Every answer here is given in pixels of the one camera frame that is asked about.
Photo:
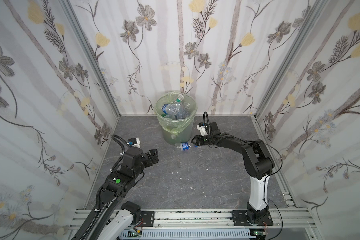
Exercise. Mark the clear bottle green ring grey cap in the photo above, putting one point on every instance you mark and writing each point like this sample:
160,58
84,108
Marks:
179,101

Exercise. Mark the clear bottle blue label bottom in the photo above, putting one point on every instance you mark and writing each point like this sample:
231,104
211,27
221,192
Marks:
185,111

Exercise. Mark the left corner aluminium profile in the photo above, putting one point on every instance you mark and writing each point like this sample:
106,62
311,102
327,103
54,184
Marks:
89,53

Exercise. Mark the right corner aluminium profile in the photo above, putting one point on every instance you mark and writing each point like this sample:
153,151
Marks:
310,21

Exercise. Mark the corner aluminium profile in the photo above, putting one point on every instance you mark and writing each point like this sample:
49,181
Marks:
310,21
89,53

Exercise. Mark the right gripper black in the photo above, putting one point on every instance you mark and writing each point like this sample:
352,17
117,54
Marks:
198,140

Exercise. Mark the clear bottle blue label white cap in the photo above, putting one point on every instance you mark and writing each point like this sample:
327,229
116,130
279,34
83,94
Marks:
172,109

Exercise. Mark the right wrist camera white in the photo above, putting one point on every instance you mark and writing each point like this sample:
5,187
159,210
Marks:
202,129

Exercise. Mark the white slotted cable duct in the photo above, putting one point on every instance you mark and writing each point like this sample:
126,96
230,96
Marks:
188,234

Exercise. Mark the clear bottle blue cap pepsi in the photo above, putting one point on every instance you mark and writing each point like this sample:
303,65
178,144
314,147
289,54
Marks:
186,146

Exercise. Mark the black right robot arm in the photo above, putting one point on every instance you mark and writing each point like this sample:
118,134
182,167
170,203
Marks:
258,164

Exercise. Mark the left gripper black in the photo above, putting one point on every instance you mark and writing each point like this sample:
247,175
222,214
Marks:
151,156

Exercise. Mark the aluminium mounting rail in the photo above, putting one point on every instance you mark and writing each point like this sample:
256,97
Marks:
222,219

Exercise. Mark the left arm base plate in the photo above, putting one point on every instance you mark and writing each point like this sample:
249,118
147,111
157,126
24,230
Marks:
144,219

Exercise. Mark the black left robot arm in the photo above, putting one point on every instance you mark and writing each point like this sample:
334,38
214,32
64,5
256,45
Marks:
122,178

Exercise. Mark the mesh waste bin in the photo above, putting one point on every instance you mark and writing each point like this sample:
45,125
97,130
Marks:
181,137

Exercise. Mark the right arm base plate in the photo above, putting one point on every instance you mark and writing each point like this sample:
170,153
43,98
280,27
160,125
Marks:
252,218

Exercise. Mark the green plastic bin liner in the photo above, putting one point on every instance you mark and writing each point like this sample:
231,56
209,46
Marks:
174,126

